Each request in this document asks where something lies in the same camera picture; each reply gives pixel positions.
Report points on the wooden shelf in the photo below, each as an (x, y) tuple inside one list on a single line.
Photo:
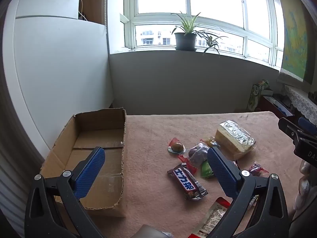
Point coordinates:
[(95, 0)]

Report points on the potted spider plant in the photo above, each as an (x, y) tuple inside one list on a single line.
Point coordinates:
[(185, 42)]

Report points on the sliced bread clear packet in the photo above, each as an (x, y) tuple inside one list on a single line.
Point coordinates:
[(235, 133)]

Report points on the wall map poster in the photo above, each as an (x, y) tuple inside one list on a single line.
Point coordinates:
[(294, 42)]

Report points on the braised egg red-edged packet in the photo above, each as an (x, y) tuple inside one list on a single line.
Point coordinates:
[(177, 146)]

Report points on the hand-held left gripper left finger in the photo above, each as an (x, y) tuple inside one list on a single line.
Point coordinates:
[(90, 173)]

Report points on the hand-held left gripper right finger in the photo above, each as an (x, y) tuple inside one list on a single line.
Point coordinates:
[(223, 176)]

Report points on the white slatted panel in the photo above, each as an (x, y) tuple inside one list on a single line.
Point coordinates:
[(12, 191)]

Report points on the black white patterned candy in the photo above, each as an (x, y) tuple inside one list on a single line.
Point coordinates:
[(257, 169)]

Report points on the dark cookies clear packet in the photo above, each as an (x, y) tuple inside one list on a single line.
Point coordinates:
[(198, 153)]

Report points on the brown cardboard box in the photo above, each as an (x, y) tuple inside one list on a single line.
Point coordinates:
[(99, 119)]

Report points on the person's right hand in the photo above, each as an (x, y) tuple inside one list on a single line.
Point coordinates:
[(304, 186)]

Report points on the small white box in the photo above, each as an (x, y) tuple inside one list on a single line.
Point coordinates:
[(267, 93)]

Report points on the green carton box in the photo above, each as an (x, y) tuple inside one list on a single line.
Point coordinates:
[(253, 96)]

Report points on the yellow-green egg packet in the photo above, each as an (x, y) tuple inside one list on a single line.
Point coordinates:
[(210, 142)]

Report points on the purple chocolate bar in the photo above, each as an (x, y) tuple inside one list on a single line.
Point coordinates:
[(185, 181)]

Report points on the white lace cloth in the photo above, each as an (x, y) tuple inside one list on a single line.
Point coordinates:
[(302, 104)]

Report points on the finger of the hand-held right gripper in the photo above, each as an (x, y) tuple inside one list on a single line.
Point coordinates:
[(288, 127), (308, 126)]

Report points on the white wardrobe cabinet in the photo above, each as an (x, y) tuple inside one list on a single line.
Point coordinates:
[(62, 67)]

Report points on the white red-label snack packet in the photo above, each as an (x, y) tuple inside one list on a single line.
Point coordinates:
[(214, 214)]

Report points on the green biscuit packet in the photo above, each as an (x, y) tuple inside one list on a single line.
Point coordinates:
[(205, 169)]

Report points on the red stick snack packet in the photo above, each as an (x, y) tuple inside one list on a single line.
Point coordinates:
[(184, 161)]

